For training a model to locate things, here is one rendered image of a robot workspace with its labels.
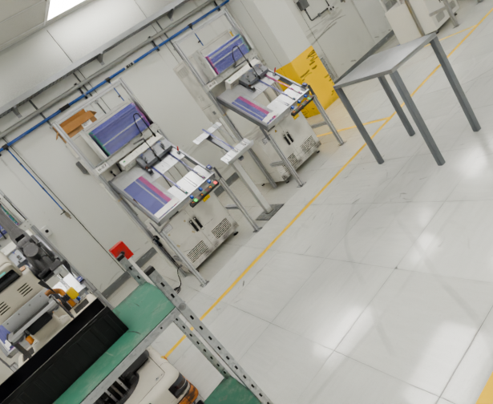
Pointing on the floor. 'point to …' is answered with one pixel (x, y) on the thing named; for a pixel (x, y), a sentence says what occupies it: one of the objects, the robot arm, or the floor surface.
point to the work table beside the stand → (377, 63)
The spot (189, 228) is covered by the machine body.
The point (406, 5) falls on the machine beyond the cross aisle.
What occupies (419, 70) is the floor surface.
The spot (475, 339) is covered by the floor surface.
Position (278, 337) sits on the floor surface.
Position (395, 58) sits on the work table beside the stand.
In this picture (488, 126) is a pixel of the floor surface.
